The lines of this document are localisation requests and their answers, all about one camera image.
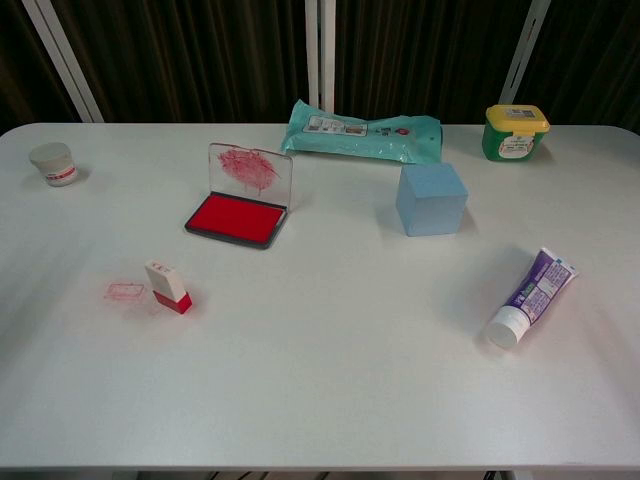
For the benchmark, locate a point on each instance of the white and red stamp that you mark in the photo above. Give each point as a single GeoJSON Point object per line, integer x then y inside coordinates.
{"type": "Point", "coordinates": [167, 290]}

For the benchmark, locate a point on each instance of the red ink pad clear lid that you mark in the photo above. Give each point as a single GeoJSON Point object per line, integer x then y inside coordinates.
{"type": "Point", "coordinates": [235, 217]}

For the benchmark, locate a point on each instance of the teal wet wipes pack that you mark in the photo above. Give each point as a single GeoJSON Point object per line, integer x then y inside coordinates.
{"type": "Point", "coordinates": [360, 135]}

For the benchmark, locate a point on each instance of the blue foam cube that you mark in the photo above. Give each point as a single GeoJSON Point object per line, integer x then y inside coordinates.
{"type": "Point", "coordinates": [430, 205]}

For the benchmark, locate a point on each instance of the dark pleated curtain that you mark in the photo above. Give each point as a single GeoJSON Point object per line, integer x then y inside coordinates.
{"type": "Point", "coordinates": [200, 60]}

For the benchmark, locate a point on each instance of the green tub yellow lid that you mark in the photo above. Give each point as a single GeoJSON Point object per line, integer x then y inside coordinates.
{"type": "Point", "coordinates": [515, 137]}

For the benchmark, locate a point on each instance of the purple toothpaste tube white cap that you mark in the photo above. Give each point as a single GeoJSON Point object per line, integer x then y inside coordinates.
{"type": "Point", "coordinates": [537, 295]}

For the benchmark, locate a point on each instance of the small white plastic jar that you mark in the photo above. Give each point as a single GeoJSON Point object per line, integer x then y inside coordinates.
{"type": "Point", "coordinates": [54, 162]}

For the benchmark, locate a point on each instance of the white vertical frame post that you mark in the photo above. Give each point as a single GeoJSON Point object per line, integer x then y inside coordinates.
{"type": "Point", "coordinates": [320, 50]}

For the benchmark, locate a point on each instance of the white slanted frame post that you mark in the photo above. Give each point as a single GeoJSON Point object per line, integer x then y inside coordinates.
{"type": "Point", "coordinates": [525, 50]}
{"type": "Point", "coordinates": [62, 57]}

